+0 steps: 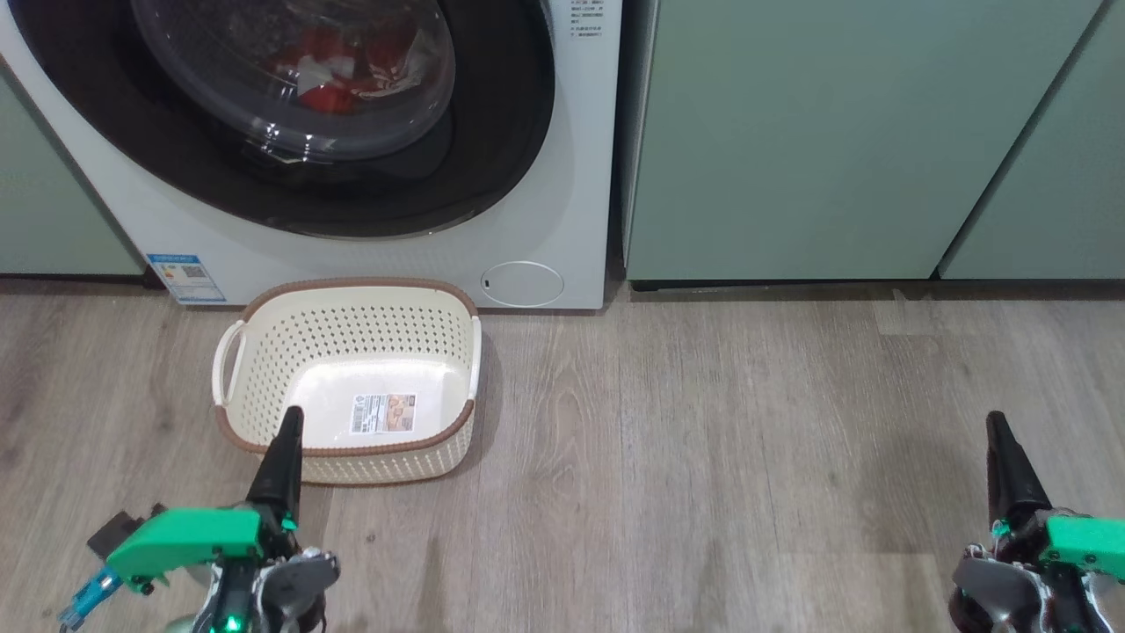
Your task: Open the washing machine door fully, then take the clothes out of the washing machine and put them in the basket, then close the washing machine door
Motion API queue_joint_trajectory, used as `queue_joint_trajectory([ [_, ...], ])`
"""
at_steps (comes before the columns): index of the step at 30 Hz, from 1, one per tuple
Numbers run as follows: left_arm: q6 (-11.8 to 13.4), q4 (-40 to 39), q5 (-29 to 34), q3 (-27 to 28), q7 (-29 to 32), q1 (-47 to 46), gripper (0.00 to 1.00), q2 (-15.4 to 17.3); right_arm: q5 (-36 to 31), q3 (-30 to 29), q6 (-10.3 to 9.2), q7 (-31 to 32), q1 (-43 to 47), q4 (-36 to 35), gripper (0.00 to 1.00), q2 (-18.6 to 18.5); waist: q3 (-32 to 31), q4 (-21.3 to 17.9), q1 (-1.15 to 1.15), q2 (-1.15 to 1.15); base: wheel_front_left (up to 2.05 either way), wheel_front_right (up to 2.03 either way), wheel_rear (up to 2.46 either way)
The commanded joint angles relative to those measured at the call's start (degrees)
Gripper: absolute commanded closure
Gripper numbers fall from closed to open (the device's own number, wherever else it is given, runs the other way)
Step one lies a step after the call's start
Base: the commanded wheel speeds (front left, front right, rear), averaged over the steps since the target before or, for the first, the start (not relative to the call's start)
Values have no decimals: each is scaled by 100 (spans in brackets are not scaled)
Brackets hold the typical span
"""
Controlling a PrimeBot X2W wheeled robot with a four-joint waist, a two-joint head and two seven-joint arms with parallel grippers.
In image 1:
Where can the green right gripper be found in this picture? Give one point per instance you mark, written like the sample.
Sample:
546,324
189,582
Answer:
1081,541

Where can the blue energy label sticker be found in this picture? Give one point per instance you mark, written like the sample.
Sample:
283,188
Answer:
186,280

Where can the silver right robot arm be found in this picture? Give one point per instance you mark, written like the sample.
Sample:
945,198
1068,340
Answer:
989,585

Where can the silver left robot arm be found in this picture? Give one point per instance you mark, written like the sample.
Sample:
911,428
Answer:
303,580

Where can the red and white garment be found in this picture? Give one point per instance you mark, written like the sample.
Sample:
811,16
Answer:
330,83

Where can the pale green cabinet door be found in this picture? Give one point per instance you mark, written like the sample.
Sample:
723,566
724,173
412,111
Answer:
44,202
835,141
1063,176

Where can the cream perforated laundry basket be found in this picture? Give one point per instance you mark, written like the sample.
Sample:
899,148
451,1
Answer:
352,343

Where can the dark round washer door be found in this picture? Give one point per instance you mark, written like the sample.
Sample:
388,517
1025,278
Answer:
88,88

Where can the round drain filter cover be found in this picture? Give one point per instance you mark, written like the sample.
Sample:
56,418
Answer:
523,284

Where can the small printed text sticker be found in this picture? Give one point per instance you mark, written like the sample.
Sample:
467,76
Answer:
586,18

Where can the white front-load washing machine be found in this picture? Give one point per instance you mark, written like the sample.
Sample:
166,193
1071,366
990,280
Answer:
545,220

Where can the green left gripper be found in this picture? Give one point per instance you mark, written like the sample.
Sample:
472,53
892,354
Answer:
185,536

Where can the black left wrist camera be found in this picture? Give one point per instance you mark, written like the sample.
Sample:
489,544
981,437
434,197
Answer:
114,530

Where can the printed label sticker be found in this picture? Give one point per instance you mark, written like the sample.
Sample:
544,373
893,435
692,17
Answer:
382,413

